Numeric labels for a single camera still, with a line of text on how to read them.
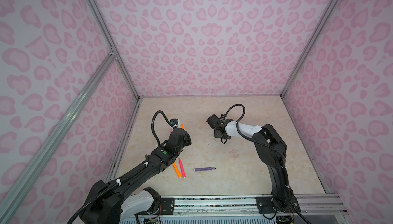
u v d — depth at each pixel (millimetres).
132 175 470
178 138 616
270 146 542
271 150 495
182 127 1007
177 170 839
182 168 853
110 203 391
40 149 518
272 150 495
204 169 844
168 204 733
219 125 747
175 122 719
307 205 747
